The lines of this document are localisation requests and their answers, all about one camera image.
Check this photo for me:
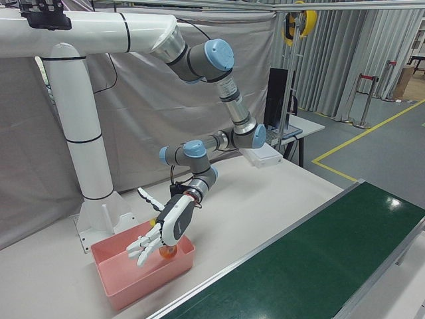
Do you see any grey pleated curtain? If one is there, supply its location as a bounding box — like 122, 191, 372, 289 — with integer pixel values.
274, 9, 425, 122

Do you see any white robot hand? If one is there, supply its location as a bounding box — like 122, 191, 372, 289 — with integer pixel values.
126, 187, 197, 268

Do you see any aluminium post with hooks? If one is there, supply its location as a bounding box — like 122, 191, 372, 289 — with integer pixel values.
278, 9, 305, 147

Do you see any white side table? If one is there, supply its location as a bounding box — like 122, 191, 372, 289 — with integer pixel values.
265, 114, 326, 167

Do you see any black head camera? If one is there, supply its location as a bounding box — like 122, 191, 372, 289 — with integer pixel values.
19, 0, 72, 32

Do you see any pink plastic basket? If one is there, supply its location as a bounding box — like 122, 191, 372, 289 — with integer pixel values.
90, 221, 196, 312

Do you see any flat white box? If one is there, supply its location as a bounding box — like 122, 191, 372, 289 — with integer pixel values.
240, 145, 285, 169

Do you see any black monitor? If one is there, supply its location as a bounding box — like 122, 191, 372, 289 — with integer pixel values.
265, 67, 297, 131

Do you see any silver stanchion post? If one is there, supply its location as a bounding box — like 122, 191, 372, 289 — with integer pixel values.
381, 59, 398, 102
355, 74, 380, 130

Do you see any green conveyor belt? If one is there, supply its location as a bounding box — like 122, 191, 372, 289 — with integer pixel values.
145, 179, 425, 319

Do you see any grey cloth backdrop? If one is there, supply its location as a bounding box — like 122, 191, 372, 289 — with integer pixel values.
0, 6, 290, 250

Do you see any open laptop on side table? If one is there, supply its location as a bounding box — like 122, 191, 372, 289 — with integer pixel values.
265, 125, 305, 146

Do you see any orange drink bottle yellow cap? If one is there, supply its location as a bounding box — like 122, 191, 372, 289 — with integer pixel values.
149, 217, 179, 260

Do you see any brown cardboard box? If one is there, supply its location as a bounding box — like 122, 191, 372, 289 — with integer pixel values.
394, 65, 415, 101

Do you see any aluminium frame beam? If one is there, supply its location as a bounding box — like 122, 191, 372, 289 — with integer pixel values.
92, 0, 425, 13

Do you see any white robot torso column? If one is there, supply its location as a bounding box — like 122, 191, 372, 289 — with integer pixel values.
0, 9, 187, 255

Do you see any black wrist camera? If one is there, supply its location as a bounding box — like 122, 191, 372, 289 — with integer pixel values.
169, 181, 187, 197

